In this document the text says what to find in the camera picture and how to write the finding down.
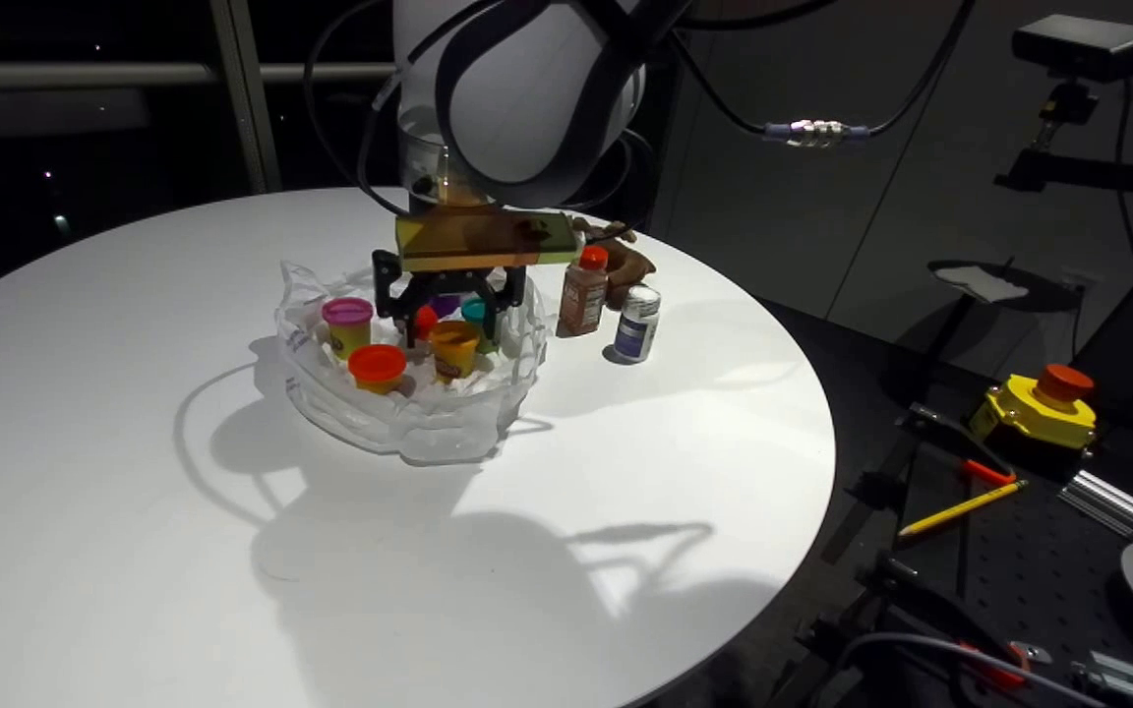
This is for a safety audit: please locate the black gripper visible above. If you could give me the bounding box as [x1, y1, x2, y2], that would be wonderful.
[369, 247, 527, 347]

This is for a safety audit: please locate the red capped spice bottle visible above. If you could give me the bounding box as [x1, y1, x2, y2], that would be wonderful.
[554, 241, 613, 343]

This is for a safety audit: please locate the brown plush toy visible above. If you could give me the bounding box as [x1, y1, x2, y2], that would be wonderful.
[573, 217, 659, 309]

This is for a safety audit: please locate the white capped pill bottle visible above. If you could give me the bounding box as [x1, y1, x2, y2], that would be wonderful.
[608, 284, 663, 367]

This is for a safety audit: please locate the clear white plastic bag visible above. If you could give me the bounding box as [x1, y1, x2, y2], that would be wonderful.
[249, 251, 554, 469]

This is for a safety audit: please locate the orange lid dough tub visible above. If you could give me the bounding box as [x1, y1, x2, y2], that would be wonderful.
[346, 343, 413, 396]

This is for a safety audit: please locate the yellow pencil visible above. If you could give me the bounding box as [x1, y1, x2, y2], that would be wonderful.
[898, 476, 1028, 542]

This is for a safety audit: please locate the yellow red emergency stop button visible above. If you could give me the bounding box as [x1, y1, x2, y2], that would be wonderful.
[967, 363, 1101, 456]

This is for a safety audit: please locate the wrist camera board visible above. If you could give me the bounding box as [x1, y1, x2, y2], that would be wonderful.
[394, 194, 586, 275]

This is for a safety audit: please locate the grey window frame post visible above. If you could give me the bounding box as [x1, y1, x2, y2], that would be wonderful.
[204, 0, 284, 195]

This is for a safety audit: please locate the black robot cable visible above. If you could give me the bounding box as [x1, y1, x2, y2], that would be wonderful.
[659, 0, 978, 149]

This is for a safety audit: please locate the grey horizontal window rail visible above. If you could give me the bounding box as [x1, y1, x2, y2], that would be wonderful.
[0, 59, 401, 95]

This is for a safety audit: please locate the black red handled tool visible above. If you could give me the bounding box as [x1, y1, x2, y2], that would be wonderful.
[898, 401, 1017, 493]

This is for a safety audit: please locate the grey floor cable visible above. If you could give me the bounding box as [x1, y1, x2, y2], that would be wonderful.
[838, 630, 1109, 708]

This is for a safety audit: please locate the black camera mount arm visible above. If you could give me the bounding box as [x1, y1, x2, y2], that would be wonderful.
[995, 74, 1133, 204]

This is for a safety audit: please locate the black camera cable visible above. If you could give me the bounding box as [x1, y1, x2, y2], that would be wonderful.
[1109, 74, 1133, 288]

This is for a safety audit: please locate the grey exterior camera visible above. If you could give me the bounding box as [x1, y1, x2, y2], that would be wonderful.
[1011, 11, 1133, 86]

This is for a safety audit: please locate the aluminium profile rail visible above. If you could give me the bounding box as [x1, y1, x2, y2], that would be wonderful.
[1057, 469, 1133, 537]

